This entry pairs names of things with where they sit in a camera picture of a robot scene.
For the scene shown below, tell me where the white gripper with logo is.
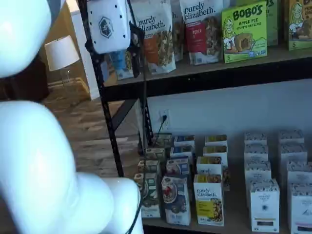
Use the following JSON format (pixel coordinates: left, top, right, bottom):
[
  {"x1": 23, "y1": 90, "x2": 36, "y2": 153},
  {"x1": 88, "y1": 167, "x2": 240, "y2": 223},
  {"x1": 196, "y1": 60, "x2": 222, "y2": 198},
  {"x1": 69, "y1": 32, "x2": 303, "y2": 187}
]
[{"x1": 84, "y1": 0, "x2": 145, "y2": 79}]

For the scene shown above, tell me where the blue and white oatmeal box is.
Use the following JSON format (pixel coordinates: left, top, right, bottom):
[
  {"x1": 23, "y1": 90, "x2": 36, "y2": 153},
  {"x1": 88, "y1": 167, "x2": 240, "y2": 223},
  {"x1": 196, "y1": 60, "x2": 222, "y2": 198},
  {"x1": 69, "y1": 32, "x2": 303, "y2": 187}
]
[
  {"x1": 166, "y1": 156, "x2": 191, "y2": 177},
  {"x1": 173, "y1": 135, "x2": 196, "y2": 148},
  {"x1": 161, "y1": 175, "x2": 192, "y2": 226},
  {"x1": 169, "y1": 145, "x2": 195, "y2": 159}
]

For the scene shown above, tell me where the black metal shelf rack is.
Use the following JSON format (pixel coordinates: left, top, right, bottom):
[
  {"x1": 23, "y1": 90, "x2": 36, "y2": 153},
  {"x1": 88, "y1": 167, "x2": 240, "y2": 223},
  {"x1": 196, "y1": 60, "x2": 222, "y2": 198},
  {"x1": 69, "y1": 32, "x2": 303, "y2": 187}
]
[{"x1": 78, "y1": 0, "x2": 312, "y2": 234}]

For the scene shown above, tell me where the green and white oatmeal box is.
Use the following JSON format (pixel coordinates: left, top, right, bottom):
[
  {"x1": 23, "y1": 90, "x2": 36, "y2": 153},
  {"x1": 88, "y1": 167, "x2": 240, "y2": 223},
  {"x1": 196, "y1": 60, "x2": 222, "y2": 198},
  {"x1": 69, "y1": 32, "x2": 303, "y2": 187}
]
[
  {"x1": 153, "y1": 132, "x2": 173, "y2": 150},
  {"x1": 137, "y1": 159, "x2": 162, "y2": 175},
  {"x1": 133, "y1": 172, "x2": 162, "y2": 218},
  {"x1": 145, "y1": 147, "x2": 167, "y2": 162}
]

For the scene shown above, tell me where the green Bobo's apple pie box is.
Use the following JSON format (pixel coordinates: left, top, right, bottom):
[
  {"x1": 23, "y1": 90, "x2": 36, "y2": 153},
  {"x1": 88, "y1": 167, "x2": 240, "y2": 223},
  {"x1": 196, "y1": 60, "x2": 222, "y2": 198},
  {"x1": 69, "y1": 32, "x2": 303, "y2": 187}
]
[{"x1": 221, "y1": 0, "x2": 268, "y2": 64}]

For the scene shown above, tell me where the yellow Purely Elizabeth box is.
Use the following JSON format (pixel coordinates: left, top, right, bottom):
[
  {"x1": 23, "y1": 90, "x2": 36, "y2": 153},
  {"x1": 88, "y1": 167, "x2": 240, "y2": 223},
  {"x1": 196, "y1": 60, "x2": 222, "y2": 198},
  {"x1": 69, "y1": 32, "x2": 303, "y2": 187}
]
[
  {"x1": 195, "y1": 156, "x2": 230, "y2": 191},
  {"x1": 202, "y1": 145, "x2": 229, "y2": 159},
  {"x1": 193, "y1": 173, "x2": 225, "y2": 227},
  {"x1": 204, "y1": 134, "x2": 228, "y2": 147}
]

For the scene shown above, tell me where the white patterned tea box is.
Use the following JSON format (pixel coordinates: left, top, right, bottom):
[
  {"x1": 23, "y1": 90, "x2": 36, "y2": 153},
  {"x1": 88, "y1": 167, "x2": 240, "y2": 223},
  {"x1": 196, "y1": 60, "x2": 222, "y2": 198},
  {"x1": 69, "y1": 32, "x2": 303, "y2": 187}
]
[
  {"x1": 287, "y1": 183, "x2": 312, "y2": 234},
  {"x1": 244, "y1": 144, "x2": 269, "y2": 163},
  {"x1": 280, "y1": 143, "x2": 309, "y2": 164},
  {"x1": 249, "y1": 179, "x2": 281, "y2": 233},
  {"x1": 278, "y1": 130, "x2": 305, "y2": 146},
  {"x1": 244, "y1": 132, "x2": 267, "y2": 146},
  {"x1": 286, "y1": 161, "x2": 312, "y2": 186},
  {"x1": 244, "y1": 160, "x2": 272, "y2": 195}
]

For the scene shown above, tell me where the blue vanilla chocolate granola bag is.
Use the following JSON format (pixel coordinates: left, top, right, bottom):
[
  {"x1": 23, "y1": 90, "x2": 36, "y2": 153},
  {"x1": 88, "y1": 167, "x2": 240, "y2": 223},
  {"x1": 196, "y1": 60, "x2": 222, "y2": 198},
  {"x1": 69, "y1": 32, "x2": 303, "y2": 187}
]
[{"x1": 106, "y1": 48, "x2": 135, "y2": 81}]

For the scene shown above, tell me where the orange pumpkin cinnamon granola bag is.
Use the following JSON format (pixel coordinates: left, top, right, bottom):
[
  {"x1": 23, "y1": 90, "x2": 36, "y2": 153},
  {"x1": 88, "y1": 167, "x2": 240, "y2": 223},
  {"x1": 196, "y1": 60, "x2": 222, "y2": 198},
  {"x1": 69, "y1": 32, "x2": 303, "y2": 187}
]
[{"x1": 131, "y1": 0, "x2": 177, "y2": 75}]

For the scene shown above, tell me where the white table lamp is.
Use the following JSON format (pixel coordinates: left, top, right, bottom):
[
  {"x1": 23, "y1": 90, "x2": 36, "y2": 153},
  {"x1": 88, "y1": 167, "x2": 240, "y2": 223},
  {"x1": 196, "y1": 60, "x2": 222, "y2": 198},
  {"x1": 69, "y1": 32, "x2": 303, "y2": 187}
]
[{"x1": 44, "y1": 35, "x2": 81, "y2": 98}]

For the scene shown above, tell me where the red Purely Elizabeth granola bag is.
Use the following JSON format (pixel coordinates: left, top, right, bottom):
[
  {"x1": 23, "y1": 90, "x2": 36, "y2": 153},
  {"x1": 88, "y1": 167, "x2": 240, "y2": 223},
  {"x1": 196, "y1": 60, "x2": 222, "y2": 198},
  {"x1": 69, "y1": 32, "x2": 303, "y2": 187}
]
[{"x1": 179, "y1": 0, "x2": 224, "y2": 66}]

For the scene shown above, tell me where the dark brown wooden furniture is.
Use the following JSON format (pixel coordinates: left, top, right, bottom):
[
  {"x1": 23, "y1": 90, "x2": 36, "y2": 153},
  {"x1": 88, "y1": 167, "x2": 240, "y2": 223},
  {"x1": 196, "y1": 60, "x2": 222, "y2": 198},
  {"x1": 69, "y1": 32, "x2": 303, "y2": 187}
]
[{"x1": 0, "y1": 58, "x2": 50, "y2": 101}]

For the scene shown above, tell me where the black power plug cable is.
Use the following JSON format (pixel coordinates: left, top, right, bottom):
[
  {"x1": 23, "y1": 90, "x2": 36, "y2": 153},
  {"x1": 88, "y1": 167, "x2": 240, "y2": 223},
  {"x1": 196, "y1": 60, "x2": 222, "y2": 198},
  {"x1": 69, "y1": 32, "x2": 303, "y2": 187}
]
[{"x1": 152, "y1": 114, "x2": 168, "y2": 147}]

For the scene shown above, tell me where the white wall outlet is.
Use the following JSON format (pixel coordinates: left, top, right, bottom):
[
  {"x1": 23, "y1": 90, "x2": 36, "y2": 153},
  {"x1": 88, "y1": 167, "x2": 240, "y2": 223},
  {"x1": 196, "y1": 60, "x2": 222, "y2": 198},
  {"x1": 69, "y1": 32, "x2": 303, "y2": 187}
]
[{"x1": 158, "y1": 109, "x2": 171, "y2": 130}]

